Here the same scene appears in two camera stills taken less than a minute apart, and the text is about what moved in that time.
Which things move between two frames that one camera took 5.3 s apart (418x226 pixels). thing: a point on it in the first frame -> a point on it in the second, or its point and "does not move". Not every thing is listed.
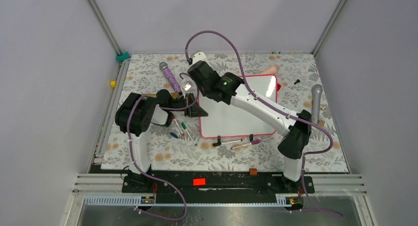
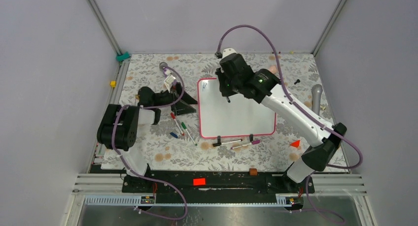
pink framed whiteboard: (225, 120) does not move
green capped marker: (184, 125) does not move
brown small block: (253, 172) does not move
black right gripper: (201, 89) -> (224, 91)
